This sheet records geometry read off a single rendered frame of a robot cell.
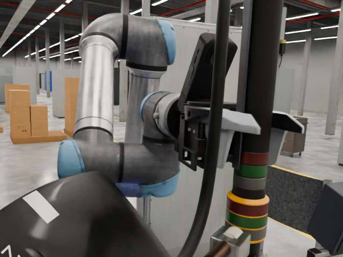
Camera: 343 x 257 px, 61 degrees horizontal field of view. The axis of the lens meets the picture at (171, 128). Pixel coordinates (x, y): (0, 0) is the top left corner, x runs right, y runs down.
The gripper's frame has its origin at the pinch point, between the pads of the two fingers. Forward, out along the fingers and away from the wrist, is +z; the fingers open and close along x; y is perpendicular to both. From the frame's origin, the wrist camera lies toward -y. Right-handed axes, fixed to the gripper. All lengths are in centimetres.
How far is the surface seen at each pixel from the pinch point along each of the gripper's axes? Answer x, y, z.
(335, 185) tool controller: -60, 25, -40
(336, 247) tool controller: -58, 42, -36
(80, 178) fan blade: 16.2, 8.0, -11.4
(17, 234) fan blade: 21.6, 9.5, -2.9
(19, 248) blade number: 21.3, 10.2, -2.1
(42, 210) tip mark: 19.9, 8.8, -5.5
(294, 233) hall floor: -216, 149, -205
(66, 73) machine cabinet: -1, -36, -1213
